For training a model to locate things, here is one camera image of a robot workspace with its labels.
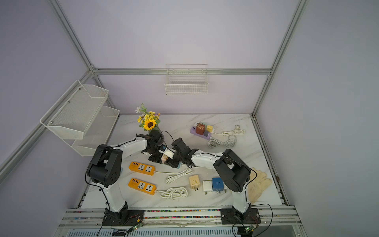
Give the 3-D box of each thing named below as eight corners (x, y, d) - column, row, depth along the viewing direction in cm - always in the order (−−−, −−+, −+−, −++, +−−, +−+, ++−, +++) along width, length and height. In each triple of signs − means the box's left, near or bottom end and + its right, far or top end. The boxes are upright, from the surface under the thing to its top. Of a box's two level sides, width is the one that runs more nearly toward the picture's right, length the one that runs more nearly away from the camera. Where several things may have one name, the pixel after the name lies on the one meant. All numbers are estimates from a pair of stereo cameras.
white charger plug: (202, 195, 82) (203, 194, 80) (202, 181, 87) (202, 180, 85) (212, 195, 82) (212, 194, 80) (211, 181, 87) (211, 180, 85)
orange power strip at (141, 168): (128, 170, 91) (127, 168, 89) (132, 163, 95) (131, 161, 93) (153, 175, 89) (152, 174, 87) (156, 168, 92) (155, 166, 90)
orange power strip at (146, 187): (127, 186, 85) (126, 185, 83) (132, 178, 88) (130, 177, 86) (154, 196, 82) (153, 194, 80) (158, 187, 85) (157, 185, 83)
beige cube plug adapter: (191, 191, 82) (191, 189, 79) (189, 179, 87) (188, 176, 83) (201, 189, 83) (201, 186, 80) (198, 177, 88) (198, 174, 84)
